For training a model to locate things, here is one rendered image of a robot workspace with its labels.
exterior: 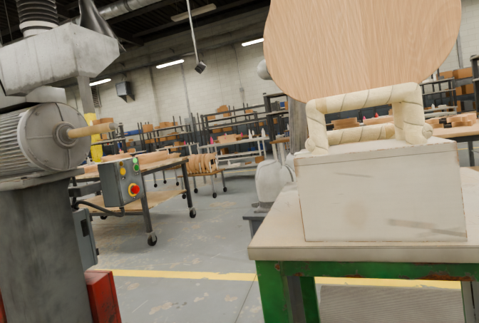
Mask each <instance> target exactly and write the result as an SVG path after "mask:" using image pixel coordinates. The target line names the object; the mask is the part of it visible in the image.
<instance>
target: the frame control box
mask: <svg viewBox="0 0 479 323"><path fill-rule="evenodd" d="M133 158H137V163H133ZM133 158H124V159H120V160H122V161H123V167H120V166H119V165H118V162H119V161H120V160H113V161H109V162H106V163H99V164H97V166H98V173H99V178H100V182H101V189H102V194H103V200H104V205H105V207H119V209H120V210H121V214H120V213H116V212H113V211H110V210H107V209H105V208H104V207H101V206H98V205H95V204H93V203H91V202H87V201H84V200H79V201H77V202H76V203H75V205H74V209H73V210H72V212H75V211H78V210H79V206H78V205H79V204H84V205H87V206H90V207H93V208H95V209H97V210H100V211H103V212H105V213H108V214H109V215H113V216H116V217H123V216H124V215H125V209H124V207H125V205H127V204H129V203H131V202H133V201H136V200H138V199H140V198H143V197H145V193H144V189H143V182H142V177H141V173H140V165H139V161H138V157H133ZM135 165H138V166H139V169H138V171H136V170H135V168H134V166H135ZM121 168H124V169H125V174H124V175H121V174H120V169H121ZM134 185H138V186H139V188H140V191H139V193H138V194H134V193H133V192H132V191H131V189H132V187H133V186H134Z"/></svg>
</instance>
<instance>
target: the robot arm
mask: <svg viewBox="0 0 479 323"><path fill-rule="evenodd" d="M257 74H258V76H259V77H260V78H261V79H263V80H271V81H273V80H272V77H271V76H270V74H269V71H268V69H267V65H266V62H265V59H264V60H262V61H261V62H260V63H259V65H258V67H257ZM288 109H289V142H290V153H289V154H288V156H287V158H286V161H285V164H284V165H281V163H280V162H278V161H277V160H272V159H271V160H264V161H262V162H260V163H259V165H258V166H257V170H256V175H255V180H256V188H257V194H258V198H259V202H253V203H252V207H255V208H256V209H255V210H254V213H268V212H269V211H270V208H271V207H272V205H273V204H274V201H275V200H276V199H277V197H278V195H279V194H280V192H281V190H282V189H283V187H284V185H285V184H286V183H287V182H295V181H297V180H296V175H295V169H294V160H293V159H294V157H295V156H296V155H294V154H295V153H297V152H300V150H303V149H306V147H305V143H306V140H307V115H306V104H305V103H302V102H299V101H296V100H294V99H293V98H291V97H289V96H288Z"/></svg>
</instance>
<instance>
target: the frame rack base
mask: <svg viewBox="0 0 479 323"><path fill-rule="evenodd" d="M328 152H329V153H327V154H324V155H312V154H311V153H307V154H301V155H296V156H295V157H294V159H293V160H294V169H295V175H296V180H297V190H298V195H299V204H300V210H301V215H302V224H303V229H304V239H305V242H467V241H468V236H467V230H466V223H465V210H464V204H463V191H462V185H461V178H460V166H459V159H458V147H457V142H456V141H454V140H448V139H444V138H438V137H434V136H431V137H430V138H429V139H428V140H427V143H424V144H418V145H406V141H405V140H396V138H394V139H388V140H377V141H370V142H364V143H352V144H346V145H334V146H329V148H328Z"/></svg>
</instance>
